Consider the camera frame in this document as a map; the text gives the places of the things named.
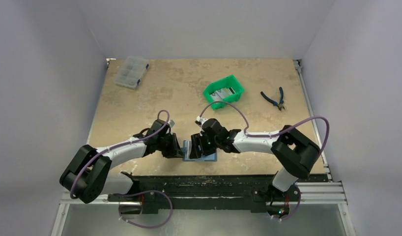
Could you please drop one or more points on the clear plastic organizer box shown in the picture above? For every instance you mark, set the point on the clear plastic organizer box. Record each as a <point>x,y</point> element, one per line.
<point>132,72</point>

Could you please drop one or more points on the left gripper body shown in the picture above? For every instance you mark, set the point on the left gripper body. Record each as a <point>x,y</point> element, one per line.
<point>167,145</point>

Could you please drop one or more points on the aluminium frame rail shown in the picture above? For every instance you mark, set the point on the aluminium frame rail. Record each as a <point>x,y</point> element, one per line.
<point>311,193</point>

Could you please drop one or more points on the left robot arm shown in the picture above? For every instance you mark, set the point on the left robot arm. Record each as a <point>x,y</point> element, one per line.
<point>87,175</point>

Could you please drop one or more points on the blue card holder wallet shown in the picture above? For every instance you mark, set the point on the blue card holder wallet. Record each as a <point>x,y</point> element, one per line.
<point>186,152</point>

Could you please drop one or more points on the green plastic bin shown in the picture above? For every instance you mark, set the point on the green plastic bin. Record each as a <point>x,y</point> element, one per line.
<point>227,82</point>

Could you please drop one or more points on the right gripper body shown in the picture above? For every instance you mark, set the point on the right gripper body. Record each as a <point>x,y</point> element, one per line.
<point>197,147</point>

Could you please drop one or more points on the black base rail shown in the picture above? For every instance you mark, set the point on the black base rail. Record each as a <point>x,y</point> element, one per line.
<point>220,192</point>

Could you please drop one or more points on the stack of credit cards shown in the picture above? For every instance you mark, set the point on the stack of credit cards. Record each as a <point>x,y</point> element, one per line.
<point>222,93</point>

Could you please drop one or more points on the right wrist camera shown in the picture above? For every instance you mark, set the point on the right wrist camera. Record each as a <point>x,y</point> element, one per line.
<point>200,121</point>

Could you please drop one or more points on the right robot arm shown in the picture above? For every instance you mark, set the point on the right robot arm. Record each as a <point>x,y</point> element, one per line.
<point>295,151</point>

